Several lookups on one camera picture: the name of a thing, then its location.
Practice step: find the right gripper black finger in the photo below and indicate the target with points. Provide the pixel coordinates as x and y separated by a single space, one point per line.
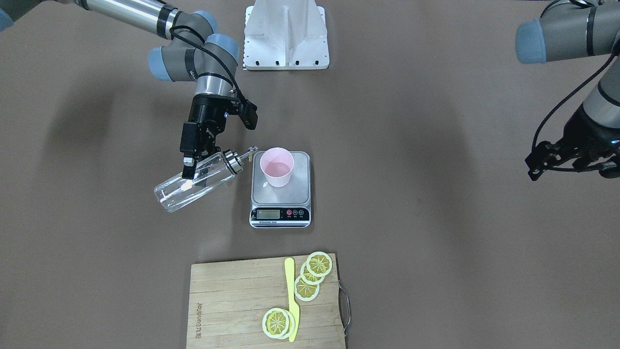
190 164

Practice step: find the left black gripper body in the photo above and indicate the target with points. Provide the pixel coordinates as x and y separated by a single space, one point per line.
585 132

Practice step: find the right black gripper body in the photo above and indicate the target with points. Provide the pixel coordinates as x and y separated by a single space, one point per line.
204 112

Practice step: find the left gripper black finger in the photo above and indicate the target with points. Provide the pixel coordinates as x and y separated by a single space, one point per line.
610 170

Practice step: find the clear glass sauce bottle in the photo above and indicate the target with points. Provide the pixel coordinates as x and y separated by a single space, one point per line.
218 169

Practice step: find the pink plastic cup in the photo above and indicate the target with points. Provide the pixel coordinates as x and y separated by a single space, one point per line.
277 165

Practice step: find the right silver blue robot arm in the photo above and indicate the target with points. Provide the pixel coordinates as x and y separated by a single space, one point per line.
196 52

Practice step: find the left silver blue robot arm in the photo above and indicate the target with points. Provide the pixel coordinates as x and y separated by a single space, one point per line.
569 29

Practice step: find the silver digital kitchen scale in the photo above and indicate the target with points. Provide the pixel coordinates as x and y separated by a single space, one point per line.
281 207

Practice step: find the yellow plastic knife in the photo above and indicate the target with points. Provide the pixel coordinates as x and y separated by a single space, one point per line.
293 307

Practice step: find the bamboo cutting board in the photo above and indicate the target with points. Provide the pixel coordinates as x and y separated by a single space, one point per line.
228 300

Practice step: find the lemon slice middle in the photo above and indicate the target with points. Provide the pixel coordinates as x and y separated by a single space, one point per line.
309 278

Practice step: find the lemon slice lower stack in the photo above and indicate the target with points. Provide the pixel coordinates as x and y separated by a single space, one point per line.
304 291

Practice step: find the lemon slice bottom front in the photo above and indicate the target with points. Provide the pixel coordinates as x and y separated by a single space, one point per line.
276 323

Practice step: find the lemon slice bottom behind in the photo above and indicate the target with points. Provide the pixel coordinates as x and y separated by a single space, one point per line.
291 326

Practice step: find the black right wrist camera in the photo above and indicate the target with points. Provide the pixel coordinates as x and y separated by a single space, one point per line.
246 111

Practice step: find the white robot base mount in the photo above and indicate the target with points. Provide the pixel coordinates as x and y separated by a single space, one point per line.
285 35

